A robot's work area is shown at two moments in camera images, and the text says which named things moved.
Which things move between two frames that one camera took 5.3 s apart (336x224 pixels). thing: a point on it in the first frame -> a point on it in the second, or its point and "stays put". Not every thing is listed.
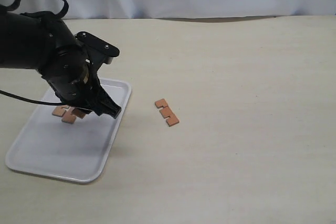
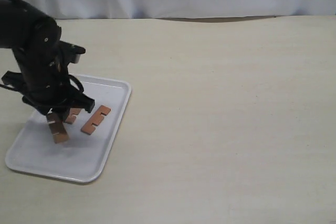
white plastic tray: x=76 y=152 stays put
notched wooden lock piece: x=166 y=113 -> x=58 y=128
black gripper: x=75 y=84 -> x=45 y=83
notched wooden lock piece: x=79 y=113 -> x=96 y=118
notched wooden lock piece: x=68 y=117 stays put
